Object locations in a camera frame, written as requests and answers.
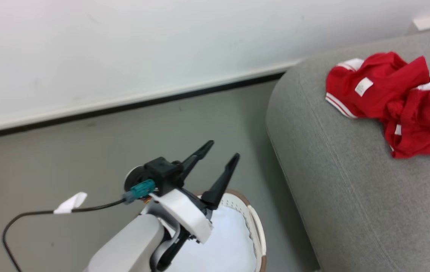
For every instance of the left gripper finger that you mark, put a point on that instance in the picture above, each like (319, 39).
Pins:
(222, 181)
(198, 155)

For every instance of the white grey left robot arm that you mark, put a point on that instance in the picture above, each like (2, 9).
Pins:
(132, 245)

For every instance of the small white block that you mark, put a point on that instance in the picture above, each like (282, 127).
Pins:
(426, 22)

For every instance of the red white-striped clothing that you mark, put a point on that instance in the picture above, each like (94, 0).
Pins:
(381, 94)

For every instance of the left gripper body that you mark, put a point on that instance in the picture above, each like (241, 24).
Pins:
(184, 213)

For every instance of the grey fabric sofa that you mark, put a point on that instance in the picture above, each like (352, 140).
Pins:
(351, 189)

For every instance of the white black wall baseboard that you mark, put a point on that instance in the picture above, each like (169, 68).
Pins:
(124, 104)

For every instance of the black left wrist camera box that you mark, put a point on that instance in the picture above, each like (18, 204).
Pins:
(160, 172)

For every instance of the white basket with brown rim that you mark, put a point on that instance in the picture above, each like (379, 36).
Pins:
(254, 223)

